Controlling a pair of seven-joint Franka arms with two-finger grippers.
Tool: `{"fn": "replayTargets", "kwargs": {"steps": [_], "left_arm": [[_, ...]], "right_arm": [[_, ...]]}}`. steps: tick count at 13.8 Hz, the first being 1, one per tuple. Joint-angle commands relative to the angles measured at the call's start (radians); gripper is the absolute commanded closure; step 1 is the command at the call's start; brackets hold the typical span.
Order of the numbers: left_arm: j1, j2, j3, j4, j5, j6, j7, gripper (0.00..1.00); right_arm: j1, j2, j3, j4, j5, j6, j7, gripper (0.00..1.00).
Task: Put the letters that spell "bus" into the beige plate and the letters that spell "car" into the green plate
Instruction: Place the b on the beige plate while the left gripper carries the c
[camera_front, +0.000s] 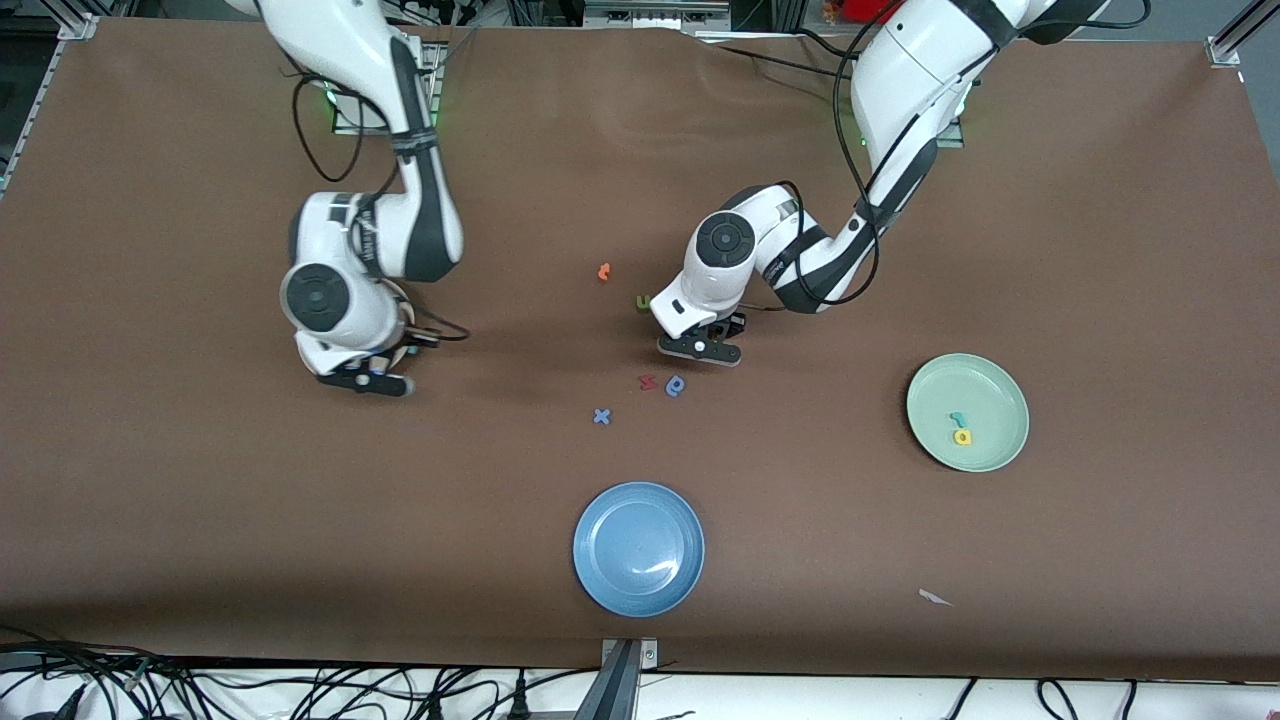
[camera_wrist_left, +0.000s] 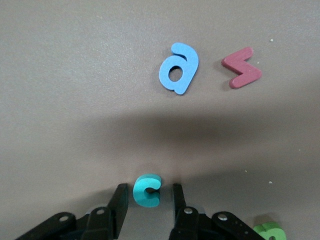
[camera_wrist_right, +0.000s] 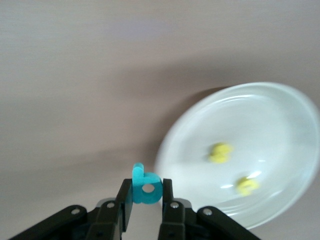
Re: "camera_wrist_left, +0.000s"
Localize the blue letter a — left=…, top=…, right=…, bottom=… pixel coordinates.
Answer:
left=158, top=42, right=200, bottom=96

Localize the green letter n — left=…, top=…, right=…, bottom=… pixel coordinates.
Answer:
left=252, top=221, right=287, bottom=240

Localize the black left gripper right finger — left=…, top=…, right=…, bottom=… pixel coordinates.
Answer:
left=169, top=183, right=213, bottom=240

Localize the teal letter c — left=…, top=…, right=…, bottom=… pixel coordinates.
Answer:
left=132, top=174, right=163, bottom=208

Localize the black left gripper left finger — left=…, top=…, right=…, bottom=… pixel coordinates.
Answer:
left=82, top=183, right=130, bottom=240

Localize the red letter z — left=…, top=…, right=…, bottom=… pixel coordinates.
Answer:
left=221, top=46, right=263, bottom=90

